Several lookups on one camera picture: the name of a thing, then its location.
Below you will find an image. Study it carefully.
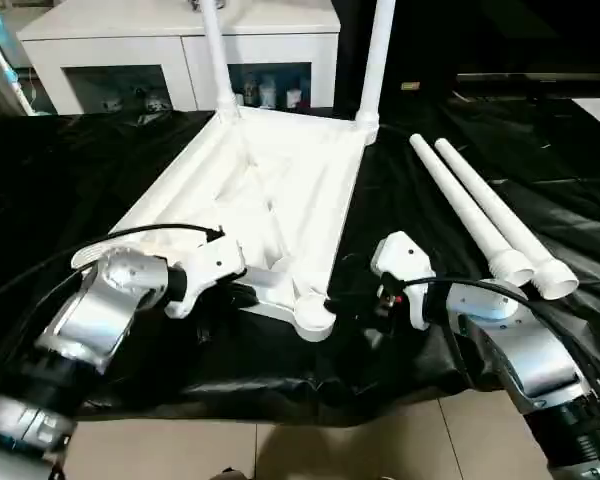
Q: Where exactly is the white plastic table top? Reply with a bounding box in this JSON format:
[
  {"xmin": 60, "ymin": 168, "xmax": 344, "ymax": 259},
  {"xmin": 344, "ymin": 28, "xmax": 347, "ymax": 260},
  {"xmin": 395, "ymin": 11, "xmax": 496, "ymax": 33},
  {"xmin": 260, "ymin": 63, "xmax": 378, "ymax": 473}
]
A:
[{"xmin": 72, "ymin": 105, "xmax": 381, "ymax": 343}]

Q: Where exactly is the white plastic table leg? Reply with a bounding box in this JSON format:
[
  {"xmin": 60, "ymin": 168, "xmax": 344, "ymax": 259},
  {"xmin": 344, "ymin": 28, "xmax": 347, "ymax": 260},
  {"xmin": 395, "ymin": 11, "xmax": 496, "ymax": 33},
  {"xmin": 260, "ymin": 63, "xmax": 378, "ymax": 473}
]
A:
[
  {"xmin": 355, "ymin": 0, "xmax": 397, "ymax": 129},
  {"xmin": 409, "ymin": 134, "xmax": 536, "ymax": 288},
  {"xmin": 434, "ymin": 138, "xmax": 580, "ymax": 301},
  {"xmin": 198, "ymin": 0, "xmax": 243, "ymax": 123}
]

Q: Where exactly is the black plastic mat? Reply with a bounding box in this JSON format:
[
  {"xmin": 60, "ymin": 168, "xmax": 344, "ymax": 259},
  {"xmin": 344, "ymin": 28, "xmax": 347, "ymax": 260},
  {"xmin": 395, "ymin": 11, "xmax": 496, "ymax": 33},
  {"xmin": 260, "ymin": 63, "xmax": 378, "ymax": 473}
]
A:
[{"xmin": 0, "ymin": 95, "xmax": 600, "ymax": 426}]

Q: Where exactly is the white glass-door cabinet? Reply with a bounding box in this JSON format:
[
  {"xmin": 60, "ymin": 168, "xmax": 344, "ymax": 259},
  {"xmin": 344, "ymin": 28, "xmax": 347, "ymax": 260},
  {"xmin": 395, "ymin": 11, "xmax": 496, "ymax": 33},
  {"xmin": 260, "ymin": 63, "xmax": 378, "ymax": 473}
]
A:
[{"xmin": 18, "ymin": 0, "xmax": 341, "ymax": 116}]

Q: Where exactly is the white pole with blue band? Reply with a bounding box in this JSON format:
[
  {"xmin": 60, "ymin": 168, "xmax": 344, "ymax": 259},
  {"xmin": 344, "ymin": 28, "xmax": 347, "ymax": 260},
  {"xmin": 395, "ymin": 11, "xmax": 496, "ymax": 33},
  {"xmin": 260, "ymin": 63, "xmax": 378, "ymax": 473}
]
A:
[{"xmin": 0, "ymin": 10, "xmax": 33, "ymax": 116}]

